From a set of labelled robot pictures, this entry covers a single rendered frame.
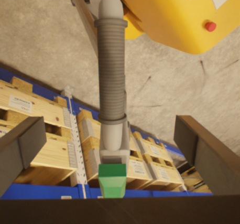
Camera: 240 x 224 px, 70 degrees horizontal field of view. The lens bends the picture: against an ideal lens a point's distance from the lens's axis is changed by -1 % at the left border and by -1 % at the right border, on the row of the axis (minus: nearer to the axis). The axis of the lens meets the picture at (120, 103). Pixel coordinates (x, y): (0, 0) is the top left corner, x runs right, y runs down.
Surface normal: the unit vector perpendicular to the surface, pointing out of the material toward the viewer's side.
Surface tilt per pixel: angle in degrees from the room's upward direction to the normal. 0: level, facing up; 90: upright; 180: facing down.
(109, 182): 47
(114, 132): 27
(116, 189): 16
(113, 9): 23
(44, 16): 0
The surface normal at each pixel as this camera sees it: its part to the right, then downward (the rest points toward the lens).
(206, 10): 0.30, 0.69
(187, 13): 0.12, 0.82
